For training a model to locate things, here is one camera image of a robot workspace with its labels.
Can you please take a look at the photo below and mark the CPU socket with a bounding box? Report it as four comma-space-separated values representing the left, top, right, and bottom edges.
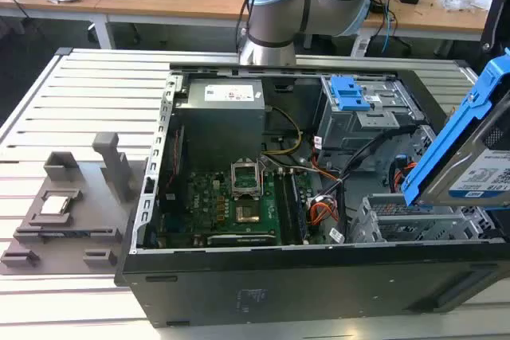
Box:
234, 204, 262, 224

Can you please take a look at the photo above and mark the red orange yellow disk wire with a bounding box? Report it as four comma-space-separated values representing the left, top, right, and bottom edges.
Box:
392, 156, 418, 193

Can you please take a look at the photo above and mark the yellow and black cable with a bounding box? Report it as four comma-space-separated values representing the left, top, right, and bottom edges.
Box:
262, 105, 304, 156

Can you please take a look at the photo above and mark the hard disk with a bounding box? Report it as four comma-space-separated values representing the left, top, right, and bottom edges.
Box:
401, 48, 510, 209

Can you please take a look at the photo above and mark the grey power supply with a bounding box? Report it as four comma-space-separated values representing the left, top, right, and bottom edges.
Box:
175, 78, 266, 158

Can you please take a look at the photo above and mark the orange red wire bundle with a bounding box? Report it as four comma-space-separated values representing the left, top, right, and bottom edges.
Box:
308, 194, 339, 226

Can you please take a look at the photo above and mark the metal disk bay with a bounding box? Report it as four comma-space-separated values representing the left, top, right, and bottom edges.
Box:
350, 192, 495, 244

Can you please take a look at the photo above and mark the black graphics card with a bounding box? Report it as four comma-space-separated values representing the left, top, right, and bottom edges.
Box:
206, 232, 281, 248

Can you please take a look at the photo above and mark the metal socket cover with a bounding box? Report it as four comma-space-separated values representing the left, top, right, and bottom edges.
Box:
230, 158, 262, 197

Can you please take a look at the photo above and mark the blue drive latch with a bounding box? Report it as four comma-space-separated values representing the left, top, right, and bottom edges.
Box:
330, 76, 374, 112

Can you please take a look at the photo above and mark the grey part rack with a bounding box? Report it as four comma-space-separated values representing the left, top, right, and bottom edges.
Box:
0, 131, 147, 276

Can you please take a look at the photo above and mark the green motherboard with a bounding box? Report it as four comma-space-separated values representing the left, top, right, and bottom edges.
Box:
159, 164, 316, 248

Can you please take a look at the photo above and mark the black cable bundle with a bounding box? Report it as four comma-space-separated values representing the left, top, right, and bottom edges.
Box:
333, 124, 419, 237

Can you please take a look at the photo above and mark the grey metal drive cage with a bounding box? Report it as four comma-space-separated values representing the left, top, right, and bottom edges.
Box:
314, 76, 423, 170

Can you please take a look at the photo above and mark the blue hanging cable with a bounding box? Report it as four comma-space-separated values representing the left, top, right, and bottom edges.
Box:
379, 0, 398, 53

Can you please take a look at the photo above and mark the black PC case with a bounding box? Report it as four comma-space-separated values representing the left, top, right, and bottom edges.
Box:
114, 61, 510, 329

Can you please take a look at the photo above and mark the silver CPU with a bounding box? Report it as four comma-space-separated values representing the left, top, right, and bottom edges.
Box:
39, 195, 69, 216

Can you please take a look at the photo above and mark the wooden desk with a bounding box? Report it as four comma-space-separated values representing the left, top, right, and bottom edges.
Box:
358, 0, 504, 43
0, 0, 250, 50

